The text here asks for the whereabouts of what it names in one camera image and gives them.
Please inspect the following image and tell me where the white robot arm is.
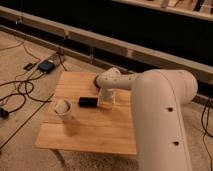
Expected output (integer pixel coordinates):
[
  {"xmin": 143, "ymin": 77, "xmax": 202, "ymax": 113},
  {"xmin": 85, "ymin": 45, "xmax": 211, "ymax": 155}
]
[{"xmin": 95, "ymin": 68, "xmax": 198, "ymax": 171}]

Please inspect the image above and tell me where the black rectangular eraser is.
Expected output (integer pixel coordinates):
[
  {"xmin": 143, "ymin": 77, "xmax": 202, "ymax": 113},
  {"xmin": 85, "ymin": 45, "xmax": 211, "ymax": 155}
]
[{"xmin": 78, "ymin": 97, "xmax": 98, "ymax": 107}]

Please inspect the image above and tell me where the wooden table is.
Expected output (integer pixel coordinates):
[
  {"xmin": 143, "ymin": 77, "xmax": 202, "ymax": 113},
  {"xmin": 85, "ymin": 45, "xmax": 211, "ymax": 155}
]
[{"xmin": 36, "ymin": 72, "xmax": 136, "ymax": 155}]

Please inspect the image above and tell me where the small black device on floor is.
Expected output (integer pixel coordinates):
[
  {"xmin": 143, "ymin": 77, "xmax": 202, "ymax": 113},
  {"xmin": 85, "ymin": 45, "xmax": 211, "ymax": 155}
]
[{"xmin": 23, "ymin": 63, "xmax": 37, "ymax": 71}]

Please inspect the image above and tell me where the black cable at right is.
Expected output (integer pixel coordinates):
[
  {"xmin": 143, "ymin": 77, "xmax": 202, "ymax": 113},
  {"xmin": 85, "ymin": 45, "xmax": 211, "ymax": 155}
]
[{"xmin": 200, "ymin": 96, "xmax": 213, "ymax": 171}]

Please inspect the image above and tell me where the blue black electronics box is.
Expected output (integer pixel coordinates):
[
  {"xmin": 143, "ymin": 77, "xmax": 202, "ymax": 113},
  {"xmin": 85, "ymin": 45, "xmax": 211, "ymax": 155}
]
[{"xmin": 38, "ymin": 60, "xmax": 55, "ymax": 73}]

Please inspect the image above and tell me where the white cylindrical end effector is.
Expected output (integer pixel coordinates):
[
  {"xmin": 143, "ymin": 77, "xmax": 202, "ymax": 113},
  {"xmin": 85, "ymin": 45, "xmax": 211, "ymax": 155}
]
[{"xmin": 98, "ymin": 88, "xmax": 115, "ymax": 109}]

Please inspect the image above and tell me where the white paper cup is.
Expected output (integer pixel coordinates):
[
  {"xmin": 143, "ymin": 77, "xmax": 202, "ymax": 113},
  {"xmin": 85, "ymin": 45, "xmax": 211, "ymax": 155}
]
[{"xmin": 54, "ymin": 99, "xmax": 72, "ymax": 122}]

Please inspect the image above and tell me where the long wooden shelf rail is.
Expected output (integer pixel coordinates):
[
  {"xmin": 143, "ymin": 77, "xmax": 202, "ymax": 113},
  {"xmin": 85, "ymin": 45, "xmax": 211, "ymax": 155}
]
[{"xmin": 0, "ymin": 6, "xmax": 213, "ymax": 83}]

